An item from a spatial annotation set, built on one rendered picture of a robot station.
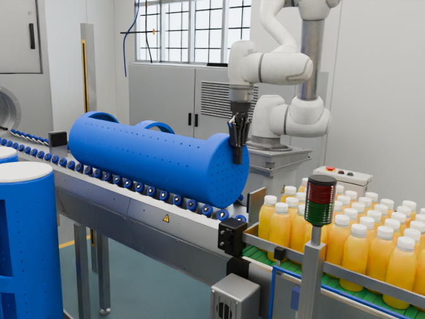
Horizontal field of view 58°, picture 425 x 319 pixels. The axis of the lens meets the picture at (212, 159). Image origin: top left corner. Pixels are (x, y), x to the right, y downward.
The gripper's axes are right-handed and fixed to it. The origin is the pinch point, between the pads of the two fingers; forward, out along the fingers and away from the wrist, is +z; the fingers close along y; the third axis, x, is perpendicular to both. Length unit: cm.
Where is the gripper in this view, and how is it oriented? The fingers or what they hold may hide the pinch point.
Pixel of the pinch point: (238, 154)
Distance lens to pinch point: 146.5
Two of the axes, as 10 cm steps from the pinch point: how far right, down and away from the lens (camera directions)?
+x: -7.8, -1.8, 6.0
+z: -0.3, 9.7, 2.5
